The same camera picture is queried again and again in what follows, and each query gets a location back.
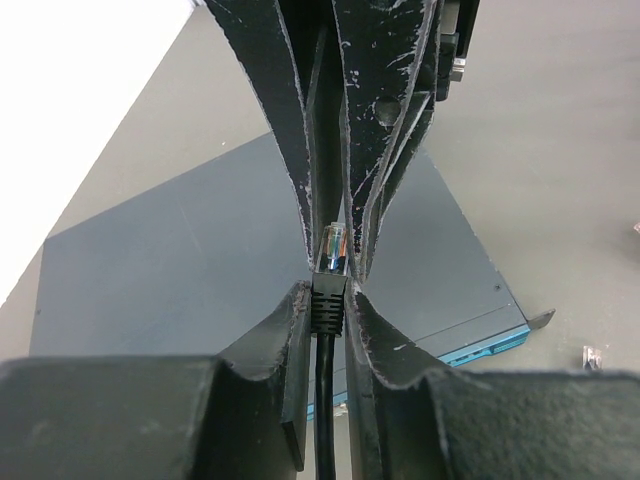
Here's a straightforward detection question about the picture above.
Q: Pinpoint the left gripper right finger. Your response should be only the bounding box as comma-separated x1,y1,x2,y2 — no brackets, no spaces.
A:
345,285,639,479

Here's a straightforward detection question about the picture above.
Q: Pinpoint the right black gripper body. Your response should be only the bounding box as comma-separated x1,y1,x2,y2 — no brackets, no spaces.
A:
435,0,480,102

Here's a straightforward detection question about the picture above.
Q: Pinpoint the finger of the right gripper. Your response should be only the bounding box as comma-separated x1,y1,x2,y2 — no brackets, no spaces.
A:
205,0,318,263
332,1,439,280

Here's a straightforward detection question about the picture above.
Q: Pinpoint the dark blue network switch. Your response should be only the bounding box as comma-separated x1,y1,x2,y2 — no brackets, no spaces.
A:
30,135,535,366

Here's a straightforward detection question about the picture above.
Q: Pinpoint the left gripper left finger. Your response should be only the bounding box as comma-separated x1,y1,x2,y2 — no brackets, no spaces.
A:
1,281,311,479

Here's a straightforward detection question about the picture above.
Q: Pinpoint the black ethernet patch cable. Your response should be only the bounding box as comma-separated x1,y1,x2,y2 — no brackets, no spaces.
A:
308,219,350,480

